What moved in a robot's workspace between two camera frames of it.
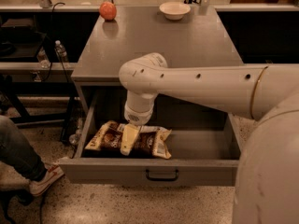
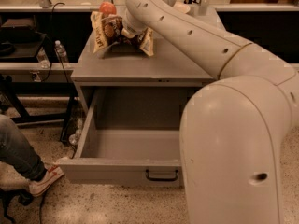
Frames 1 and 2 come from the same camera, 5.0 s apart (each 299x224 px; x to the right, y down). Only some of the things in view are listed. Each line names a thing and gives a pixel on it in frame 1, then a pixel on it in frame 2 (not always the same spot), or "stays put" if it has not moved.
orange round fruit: (107, 10) stays put
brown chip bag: (149, 141) -> (106, 31)
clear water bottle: (60, 51) stays put
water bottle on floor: (74, 138) stays put
